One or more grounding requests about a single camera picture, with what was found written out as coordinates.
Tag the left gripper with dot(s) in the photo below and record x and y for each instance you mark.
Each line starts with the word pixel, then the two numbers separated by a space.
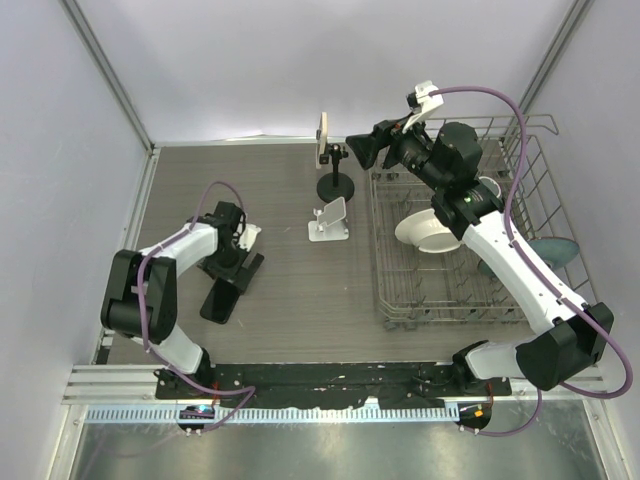
pixel 209 265

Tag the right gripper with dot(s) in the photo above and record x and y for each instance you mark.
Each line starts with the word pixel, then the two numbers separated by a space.
pixel 367 146

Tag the black phone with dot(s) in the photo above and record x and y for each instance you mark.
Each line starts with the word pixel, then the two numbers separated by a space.
pixel 220 302

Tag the black round-base phone stand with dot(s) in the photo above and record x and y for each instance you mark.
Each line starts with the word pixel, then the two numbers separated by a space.
pixel 335 184

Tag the silver folding phone stand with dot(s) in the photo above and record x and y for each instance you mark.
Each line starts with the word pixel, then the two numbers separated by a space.
pixel 329 223

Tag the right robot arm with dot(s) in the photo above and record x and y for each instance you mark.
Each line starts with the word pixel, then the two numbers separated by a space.
pixel 569 332

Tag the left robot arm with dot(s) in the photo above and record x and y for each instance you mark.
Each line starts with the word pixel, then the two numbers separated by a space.
pixel 141 297

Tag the white bowl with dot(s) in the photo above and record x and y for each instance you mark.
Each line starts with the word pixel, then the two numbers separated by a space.
pixel 425 232

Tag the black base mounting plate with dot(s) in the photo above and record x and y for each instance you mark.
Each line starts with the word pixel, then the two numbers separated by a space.
pixel 338 386

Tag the blue-green plate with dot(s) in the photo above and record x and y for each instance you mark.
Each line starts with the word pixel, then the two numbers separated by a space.
pixel 555 252

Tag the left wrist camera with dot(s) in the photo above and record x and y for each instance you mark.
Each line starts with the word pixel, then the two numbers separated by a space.
pixel 248 237

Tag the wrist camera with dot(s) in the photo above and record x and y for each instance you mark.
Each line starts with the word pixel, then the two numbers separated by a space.
pixel 248 237
pixel 423 102

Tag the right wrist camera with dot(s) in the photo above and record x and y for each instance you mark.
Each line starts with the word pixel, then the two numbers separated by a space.
pixel 423 102

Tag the metal wire dish rack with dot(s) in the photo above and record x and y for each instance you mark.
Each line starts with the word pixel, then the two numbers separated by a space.
pixel 414 288

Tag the white slotted cable duct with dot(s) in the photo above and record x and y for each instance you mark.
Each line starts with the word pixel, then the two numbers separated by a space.
pixel 183 414

